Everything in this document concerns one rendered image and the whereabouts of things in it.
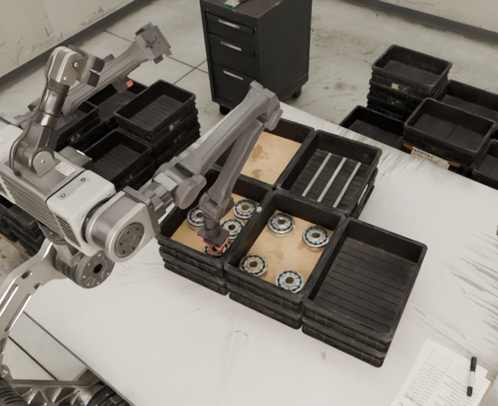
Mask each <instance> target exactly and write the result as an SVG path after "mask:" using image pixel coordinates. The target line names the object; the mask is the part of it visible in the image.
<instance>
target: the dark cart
mask: <svg viewBox="0 0 498 406"><path fill-rule="evenodd" d="M226 1H227V0H199V2H200V8H201V20H202V26H203V33H204V40H205V52H206V59H207V65H208V72H209V79H210V91H211V97H212V102H216V103H218V104H219V106H220V109H219V111H220V113H221V114H224V115H226V114H228V113H229V111H230V110H232V109H234V108H235V107H236V106H237V105H239V104H240V103H241V102H242V101H243V100H244V98H245V97H246V96H247V94H248V91H249V85H250V83H252V82H253V80H255V81H257V82H258V83H259V84H261V85H262V86H263V87H264V88H265V89H269V90H270V91H272V92H273V93H275V94H276V96H277V97H278V99H279V101H280V102H283V103H285V102H286V101H287V100H288V99H289V98H290V97H291V96H293V97H294V98H299V96H300V94H301V86H303V85H304V84H305V83H306V82H307V81H308V80H309V50H310V34H311V17H312V1H313V0H248V1H245V2H240V3H239V4H238V5H237V6H235V7H234V8H233V7H228V6H225V5H223V4H224V3H225V2H226Z"/></svg>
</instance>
